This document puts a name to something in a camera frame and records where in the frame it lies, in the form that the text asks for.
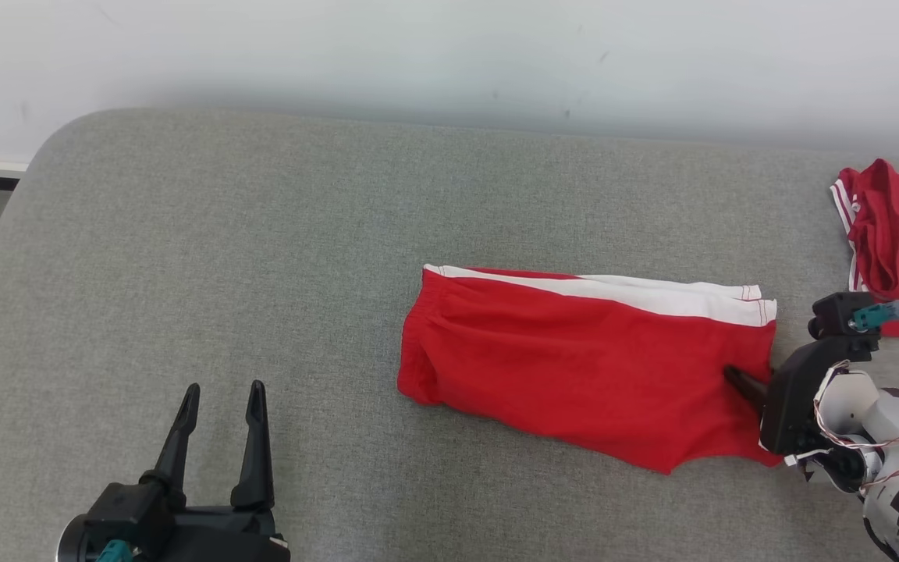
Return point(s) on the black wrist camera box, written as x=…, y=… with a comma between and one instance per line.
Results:
x=129, y=511
x=836, y=312

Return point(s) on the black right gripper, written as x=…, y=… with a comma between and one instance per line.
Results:
x=789, y=406

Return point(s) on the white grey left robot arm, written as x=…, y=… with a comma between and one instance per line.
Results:
x=73, y=542

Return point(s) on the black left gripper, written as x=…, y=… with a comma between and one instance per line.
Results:
x=215, y=538

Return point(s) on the red shorts white stripe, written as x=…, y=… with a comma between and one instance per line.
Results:
x=574, y=367

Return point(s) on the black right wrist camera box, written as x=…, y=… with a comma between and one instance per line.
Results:
x=836, y=312

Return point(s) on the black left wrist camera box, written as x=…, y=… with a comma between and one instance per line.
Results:
x=129, y=511

